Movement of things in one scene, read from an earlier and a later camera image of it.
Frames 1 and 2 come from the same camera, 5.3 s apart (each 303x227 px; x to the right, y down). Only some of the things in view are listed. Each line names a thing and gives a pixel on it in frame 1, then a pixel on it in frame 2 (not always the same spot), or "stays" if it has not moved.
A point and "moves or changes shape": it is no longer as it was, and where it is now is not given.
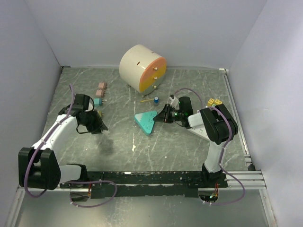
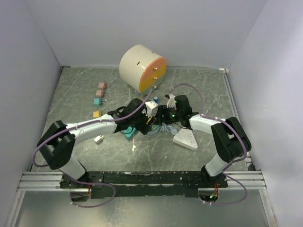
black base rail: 120,184 stays
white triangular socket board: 200,131 moves or changes shape
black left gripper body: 91,121 → 139,123
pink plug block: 102,85 stays
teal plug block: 98,101 stays
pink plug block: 100,93 stays
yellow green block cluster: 211,102 → 163,127
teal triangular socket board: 145,122 moves or changes shape
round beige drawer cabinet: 142,69 stays
